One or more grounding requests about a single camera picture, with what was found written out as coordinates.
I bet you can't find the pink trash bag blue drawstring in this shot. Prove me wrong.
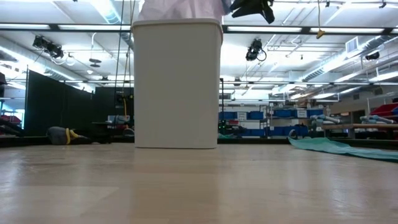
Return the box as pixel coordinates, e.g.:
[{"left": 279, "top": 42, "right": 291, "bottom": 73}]
[{"left": 138, "top": 0, "right": 233, "bottom": 23}]

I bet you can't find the white plastic trash bin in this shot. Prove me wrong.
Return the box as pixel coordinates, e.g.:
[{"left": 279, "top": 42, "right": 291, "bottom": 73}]
[{"left": 131, "top": 17, "right": 224, "bottom": 149}]

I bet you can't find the teal trash bag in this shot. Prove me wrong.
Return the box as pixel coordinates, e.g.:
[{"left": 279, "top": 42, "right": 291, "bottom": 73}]
[{"left": 287, "top": 136, "right": 398, "bottom": 163}]

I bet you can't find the yellow hanging pendant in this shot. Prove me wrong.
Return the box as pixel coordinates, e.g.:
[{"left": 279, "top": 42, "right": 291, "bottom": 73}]
[{"left": 316, "top": 0, "right": 326, "bottom": 40}]

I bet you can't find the metal storage shelf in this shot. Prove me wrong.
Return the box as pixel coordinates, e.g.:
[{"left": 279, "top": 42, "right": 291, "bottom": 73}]
[{"left": 218, "top": 101, "right": 326, "bottom": 138}]

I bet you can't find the wooden workbench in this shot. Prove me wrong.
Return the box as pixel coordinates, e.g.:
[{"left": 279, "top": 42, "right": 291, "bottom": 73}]
[{"left": 322, "top": 123, "right": 398, "bottom": 139}]

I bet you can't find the red storage bin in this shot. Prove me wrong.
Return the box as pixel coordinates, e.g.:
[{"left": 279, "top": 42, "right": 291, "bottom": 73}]
[{"left": 369, "top": 103, "right": 398, "bottom": 118}]

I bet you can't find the small black partition panel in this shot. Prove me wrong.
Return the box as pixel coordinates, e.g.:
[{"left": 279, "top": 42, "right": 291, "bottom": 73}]
[{"left": 95, "top": 86, "right": 135, "bottom": 125}]

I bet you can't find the large black partition panel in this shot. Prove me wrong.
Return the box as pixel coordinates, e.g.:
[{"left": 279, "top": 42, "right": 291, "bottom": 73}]
[{"left": 24, "top": 70, "right": 94, "bottom": 138}]

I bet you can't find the black glove yellow trim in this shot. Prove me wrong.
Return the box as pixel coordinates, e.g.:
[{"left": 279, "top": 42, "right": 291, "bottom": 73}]
[{"left": 46, "top": 126, "right": 94, "bottom": 146}]

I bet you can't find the black ceiling camera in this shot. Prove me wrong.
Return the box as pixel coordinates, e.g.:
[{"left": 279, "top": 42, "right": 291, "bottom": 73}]
[
  {"left": 32, "top": 35, "right": 65, "bottom": 60},
  {"left": 245, "top": 38, "right": 268, "bottom": 62},
  {"left": 364, "top": 51, "right": 381, "bottom": 62}
]

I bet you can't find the silver ventilation duct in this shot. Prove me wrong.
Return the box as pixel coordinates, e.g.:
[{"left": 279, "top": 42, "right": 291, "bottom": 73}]
[{"left": 303, "top": 35, "right": 398, "bottom": 83}]

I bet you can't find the black hanging cable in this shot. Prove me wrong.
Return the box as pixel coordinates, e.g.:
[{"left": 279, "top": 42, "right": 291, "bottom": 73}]
[{"left": 113, "top": 0, "right": 126, "bottom": 127}]

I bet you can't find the black ceiling rail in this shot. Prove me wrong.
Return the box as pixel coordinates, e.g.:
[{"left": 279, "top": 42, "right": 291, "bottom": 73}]
[{"left": 0, "top": 22, "right": 398, "bottom": 35}]

